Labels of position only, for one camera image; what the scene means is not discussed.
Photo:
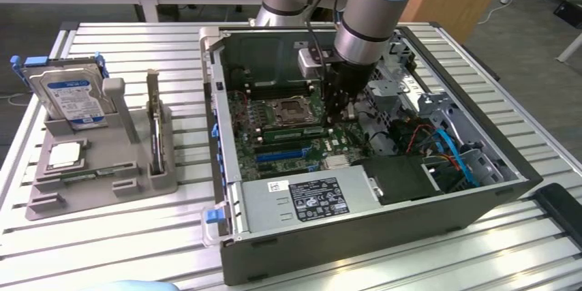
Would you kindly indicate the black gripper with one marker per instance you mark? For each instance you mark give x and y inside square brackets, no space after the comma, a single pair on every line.
[347,79]

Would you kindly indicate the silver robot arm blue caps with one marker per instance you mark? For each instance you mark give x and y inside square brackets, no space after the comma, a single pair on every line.
[369,15]

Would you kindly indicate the green RAM stick with label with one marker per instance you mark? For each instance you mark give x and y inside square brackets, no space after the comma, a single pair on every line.
[291,134]

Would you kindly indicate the green motherboard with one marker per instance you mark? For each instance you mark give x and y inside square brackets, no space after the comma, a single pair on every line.
[282,154]

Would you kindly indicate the blue expansion slot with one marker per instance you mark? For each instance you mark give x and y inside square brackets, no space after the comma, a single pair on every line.
[279,156]

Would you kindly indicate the metal disk bay cage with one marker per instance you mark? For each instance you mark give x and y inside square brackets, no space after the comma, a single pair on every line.
[473,124]

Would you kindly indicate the wooden cabinet panel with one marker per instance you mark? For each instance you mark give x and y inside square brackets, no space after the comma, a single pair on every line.
[446,1]

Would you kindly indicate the grey power supply with label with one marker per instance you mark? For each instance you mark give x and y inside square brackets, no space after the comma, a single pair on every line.
[272,209]

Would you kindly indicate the black open PC case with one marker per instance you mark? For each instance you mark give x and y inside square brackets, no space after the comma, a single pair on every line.
[363,246]

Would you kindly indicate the blue case latch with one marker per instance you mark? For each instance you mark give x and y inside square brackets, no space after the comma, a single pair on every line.
[212,216]

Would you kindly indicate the black box on floor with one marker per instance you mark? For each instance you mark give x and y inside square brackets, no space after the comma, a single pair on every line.
[567,13]

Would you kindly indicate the grey parts rack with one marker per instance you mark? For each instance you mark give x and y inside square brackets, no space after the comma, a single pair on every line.
[108,154]

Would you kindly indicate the black table corner cap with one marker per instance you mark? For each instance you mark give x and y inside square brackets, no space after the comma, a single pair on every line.
[561,206]

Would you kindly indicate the hard disk blue label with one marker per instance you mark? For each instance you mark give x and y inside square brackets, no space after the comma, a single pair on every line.
[72,100]

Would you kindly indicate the silver CPU chip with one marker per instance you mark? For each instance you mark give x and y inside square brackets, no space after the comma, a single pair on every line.
[66,154]

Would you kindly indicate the light blue rounded object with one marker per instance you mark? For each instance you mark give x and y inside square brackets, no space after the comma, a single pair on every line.
[127,286]

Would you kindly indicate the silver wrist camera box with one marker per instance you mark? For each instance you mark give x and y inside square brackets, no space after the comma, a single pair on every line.
[308,62]

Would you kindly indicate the CPU socket metal frame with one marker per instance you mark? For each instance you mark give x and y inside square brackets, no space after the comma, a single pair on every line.
[292,110]

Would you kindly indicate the graphics card metal bracket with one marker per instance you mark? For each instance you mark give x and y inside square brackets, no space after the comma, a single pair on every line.
[155,117]

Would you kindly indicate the blue disk carrier frame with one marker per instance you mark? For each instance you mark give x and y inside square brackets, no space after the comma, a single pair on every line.
[36,62]

